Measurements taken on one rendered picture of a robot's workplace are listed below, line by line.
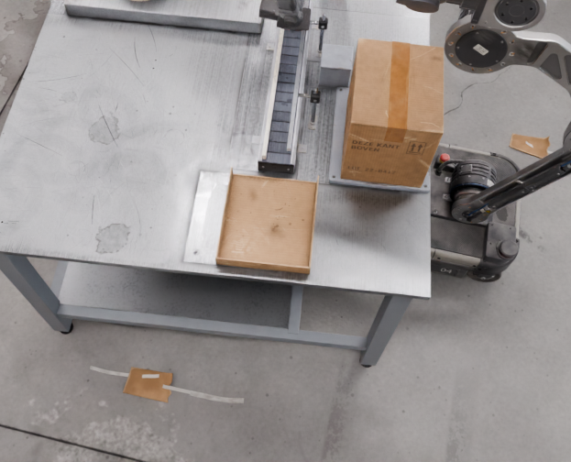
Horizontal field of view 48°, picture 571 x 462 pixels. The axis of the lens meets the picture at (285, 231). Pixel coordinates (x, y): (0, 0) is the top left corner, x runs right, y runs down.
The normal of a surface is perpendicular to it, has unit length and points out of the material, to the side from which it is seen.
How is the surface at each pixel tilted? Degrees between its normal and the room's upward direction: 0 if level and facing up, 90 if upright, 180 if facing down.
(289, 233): 0
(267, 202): 0
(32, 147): 0
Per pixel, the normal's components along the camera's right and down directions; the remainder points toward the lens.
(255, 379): 0.03, -0.47
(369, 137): -0.12, 0.88
